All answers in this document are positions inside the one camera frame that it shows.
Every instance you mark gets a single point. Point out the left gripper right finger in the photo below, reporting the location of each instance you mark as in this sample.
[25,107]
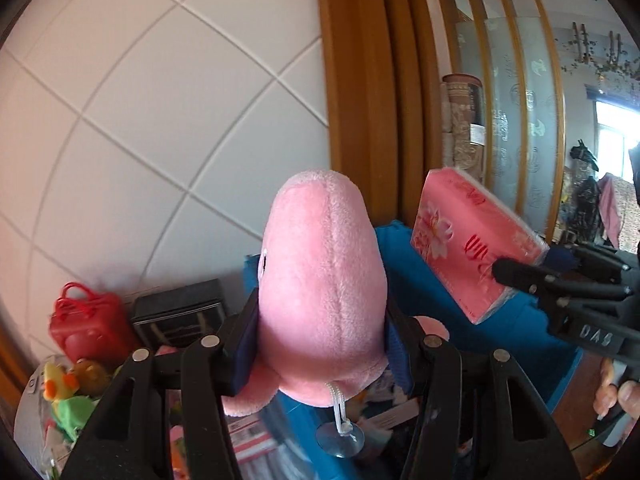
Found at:
[480,417]

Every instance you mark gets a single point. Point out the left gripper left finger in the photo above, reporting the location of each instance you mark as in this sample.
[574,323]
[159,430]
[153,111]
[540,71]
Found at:
[127,435]

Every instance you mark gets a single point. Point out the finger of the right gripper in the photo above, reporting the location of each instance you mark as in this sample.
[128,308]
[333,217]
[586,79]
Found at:
[588,281]
[585,257]

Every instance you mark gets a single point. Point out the pink tissue pack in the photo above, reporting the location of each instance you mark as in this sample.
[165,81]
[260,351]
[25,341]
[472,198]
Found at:
[461,229]

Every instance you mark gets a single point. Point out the person's right hand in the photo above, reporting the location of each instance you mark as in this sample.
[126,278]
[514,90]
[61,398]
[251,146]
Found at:
[626,396]

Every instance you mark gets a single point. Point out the green plush toy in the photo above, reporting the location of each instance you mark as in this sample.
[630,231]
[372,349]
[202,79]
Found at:
[71,415]

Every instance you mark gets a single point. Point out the yellow duck plush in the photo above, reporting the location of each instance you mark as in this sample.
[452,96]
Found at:
[84,378]

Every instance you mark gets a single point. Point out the red toy suitcase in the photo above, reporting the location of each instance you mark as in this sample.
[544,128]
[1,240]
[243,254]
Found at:
[94,326]

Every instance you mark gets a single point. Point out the black gift box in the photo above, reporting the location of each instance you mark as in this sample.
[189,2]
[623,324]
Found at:
[178,317]

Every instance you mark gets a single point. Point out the blue plastic storage crate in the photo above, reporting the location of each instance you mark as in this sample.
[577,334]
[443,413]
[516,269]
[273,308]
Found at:
[518,327]

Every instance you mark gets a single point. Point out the rolled patterned carpet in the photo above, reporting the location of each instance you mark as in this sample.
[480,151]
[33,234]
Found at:
[463,124]

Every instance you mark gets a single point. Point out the wooden glass partition screen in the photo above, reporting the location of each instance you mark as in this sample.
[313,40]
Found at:
[508,45]

